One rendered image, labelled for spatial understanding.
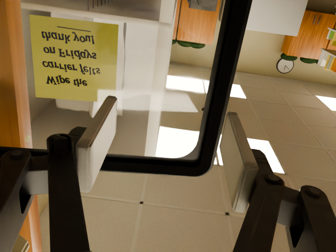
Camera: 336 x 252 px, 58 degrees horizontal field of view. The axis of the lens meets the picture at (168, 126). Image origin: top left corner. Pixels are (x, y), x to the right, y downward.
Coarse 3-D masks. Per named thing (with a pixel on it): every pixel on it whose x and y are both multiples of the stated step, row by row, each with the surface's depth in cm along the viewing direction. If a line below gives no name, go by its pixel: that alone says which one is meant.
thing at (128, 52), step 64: (0, 0) 25; (64, 0) 25; (128, 0) 26; (0, 64) 27; (64, 64) 28; (128, 64) 28; (192, 64) 28; (0, 128) 30; (64, 128) 31; (128, 128) 31; (192, 128) 32
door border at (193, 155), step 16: (224, 16) 27; (224, 32) 27; (240, 48) 28; (208, 96) 30; (208, 112) 31; (224, 112) 31; (128, 160) 33; (144, 160) 33; (160, 160) 33; (176, 160) 33; (192, 160) 33; (192, 176) 34
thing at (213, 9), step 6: (192, 0) 24; (198, 0) 24; (204, 0) 24; (210, 0) 24; (216, 0) 25; (192, 6) 25; (198, 6) 25; (204, 6) 25; (210, 6) 25; (216, 6) 25
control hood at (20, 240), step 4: (20, 236) 36; (16, 240) 36; (20, 240) 36; (24, 240) 37; (16, 244) 35; (20, 244) 36; (24, 244) 36; (28, 244) 37; (12, 248) 35; (16, 248) 35; (20, 248) 36; (24, 248) 36
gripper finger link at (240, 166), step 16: (224, 128) 21; (240, 128) 19; (224, 144) 20; (240, 144) 17; (224, 160) 20; (240, 160) 16; (240, 176) 16; (256, 176) 15; (240, 192) 16; (240, 208) 16
